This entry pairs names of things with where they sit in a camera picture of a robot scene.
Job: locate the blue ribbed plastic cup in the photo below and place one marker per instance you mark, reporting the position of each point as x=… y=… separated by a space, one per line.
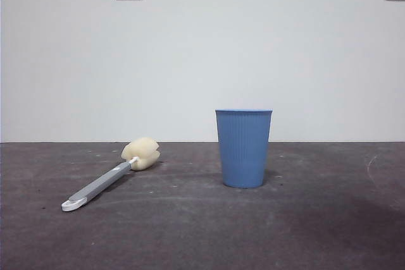
x=243 y=153

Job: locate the grey cup brush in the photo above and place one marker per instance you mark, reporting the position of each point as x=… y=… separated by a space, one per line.
x=95 y=184

